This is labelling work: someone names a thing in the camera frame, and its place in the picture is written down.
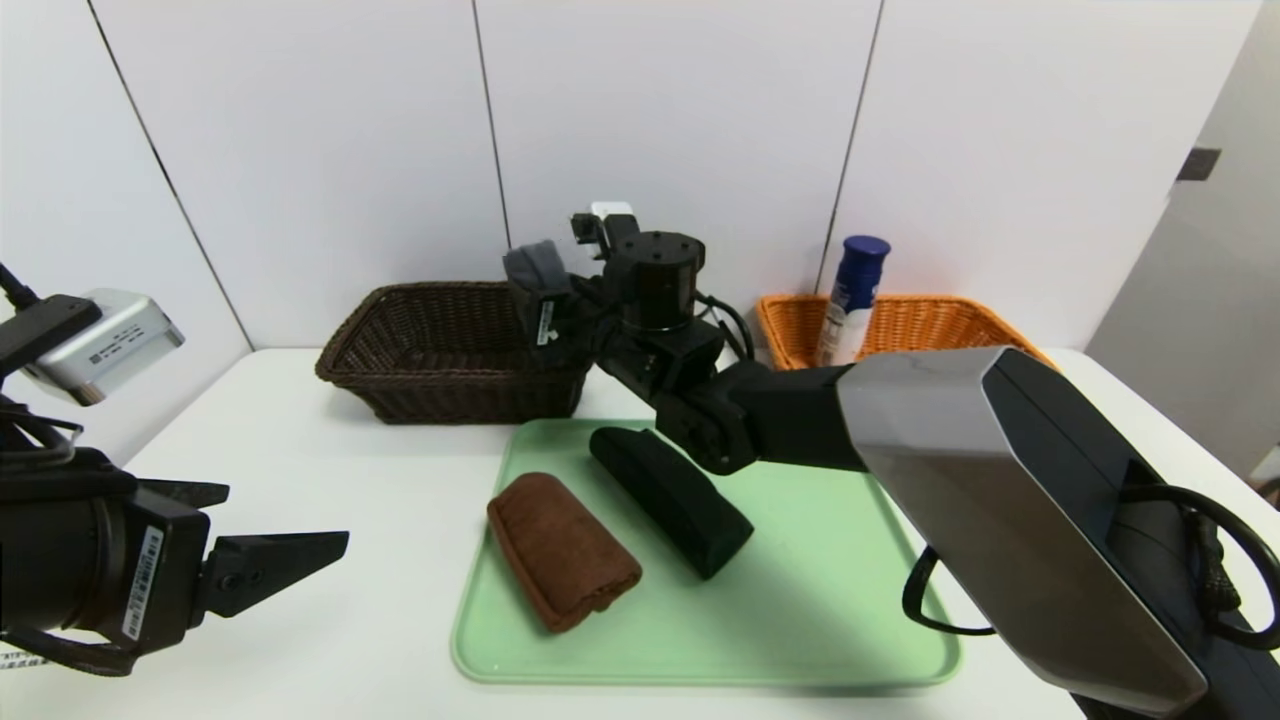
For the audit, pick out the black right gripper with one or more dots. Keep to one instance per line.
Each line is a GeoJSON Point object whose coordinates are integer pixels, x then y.
{"type": "Point", "coordinates": [541, 309]}

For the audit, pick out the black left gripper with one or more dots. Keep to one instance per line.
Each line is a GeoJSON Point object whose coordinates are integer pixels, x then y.
{"type": "Point", "coordinates": [158, 577]}

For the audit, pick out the grey towel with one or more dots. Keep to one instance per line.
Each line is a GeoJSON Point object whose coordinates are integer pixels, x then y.
{"type": "Point", "coordinates": [535, 262]}

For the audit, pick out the brown towel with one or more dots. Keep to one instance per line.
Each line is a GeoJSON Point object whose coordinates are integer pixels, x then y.
{"type": "Point", "coordinates": [560, 550]}

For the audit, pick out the blue capped white bottle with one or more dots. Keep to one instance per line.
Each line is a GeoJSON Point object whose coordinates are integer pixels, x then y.
{"type": "Point", "coordinates": [855, 290]}

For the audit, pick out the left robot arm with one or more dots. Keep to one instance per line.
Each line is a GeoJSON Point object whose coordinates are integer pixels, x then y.
{"type": "Point", "coordinates": [50, 560]}

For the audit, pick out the dark brown wicker basket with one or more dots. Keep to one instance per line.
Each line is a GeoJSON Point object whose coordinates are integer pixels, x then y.
{"type": "Point", "coordinates": [440, 400]}

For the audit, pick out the orange wicker basket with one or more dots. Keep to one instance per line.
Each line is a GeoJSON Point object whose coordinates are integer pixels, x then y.
{"type": "Point", "coordinates": [920, 320]}

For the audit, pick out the black soft glasses case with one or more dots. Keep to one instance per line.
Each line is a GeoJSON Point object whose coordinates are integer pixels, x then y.
{"type": "Point", "coordinates": [670, 500]}

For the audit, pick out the green plastic tray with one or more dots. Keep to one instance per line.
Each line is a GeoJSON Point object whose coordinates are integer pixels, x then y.
{"type": "Point", "coordinates": [800, 600]}

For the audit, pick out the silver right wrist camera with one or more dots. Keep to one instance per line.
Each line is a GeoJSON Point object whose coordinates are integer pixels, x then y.
{"type": "Point", "coordinates": [612, 210]}

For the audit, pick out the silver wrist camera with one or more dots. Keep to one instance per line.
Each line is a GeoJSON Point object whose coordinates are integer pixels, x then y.
{"type": "Point", "coordinates": [612, 210]}
{"type": "Point", "coordinates": [115, 345]}

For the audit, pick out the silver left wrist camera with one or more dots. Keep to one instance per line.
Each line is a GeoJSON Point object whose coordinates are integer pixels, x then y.
{"type": "Point", "coordinates": [115, 345]}

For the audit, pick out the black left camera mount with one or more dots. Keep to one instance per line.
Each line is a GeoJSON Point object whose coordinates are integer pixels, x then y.
{"type": "Point", "coordinates": [45, 325]}

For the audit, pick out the dark wall bracket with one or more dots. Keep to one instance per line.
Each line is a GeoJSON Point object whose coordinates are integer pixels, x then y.
{"type": "Point", "coordinates": [1198, 164]}

